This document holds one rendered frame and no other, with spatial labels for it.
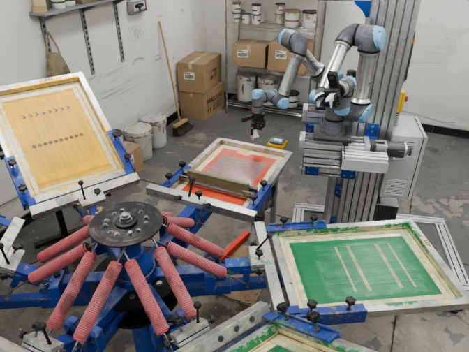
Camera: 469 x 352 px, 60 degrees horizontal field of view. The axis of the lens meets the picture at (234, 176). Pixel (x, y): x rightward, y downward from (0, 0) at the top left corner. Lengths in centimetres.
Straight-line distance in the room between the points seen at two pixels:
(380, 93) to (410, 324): 159
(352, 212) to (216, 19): 403
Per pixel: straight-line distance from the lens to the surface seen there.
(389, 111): 273
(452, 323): 337
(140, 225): 172
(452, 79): 580
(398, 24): 258
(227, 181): 243
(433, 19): 564
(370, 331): 311
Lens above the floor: 235
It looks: 32 degrees down
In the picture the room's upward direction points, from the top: straight up
